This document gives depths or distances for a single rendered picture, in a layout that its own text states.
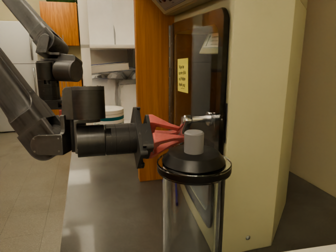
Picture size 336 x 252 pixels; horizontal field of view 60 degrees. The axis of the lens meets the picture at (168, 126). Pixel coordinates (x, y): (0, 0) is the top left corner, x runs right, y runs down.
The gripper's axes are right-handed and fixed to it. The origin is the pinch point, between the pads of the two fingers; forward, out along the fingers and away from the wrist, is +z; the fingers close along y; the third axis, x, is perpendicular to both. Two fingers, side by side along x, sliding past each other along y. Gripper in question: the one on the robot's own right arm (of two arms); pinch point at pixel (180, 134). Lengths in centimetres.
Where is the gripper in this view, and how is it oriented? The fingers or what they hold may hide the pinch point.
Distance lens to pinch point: 57.3
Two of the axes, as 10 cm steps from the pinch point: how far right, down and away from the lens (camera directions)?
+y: -1.9, -8.4, 5.1
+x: -2.0, 5.4, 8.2
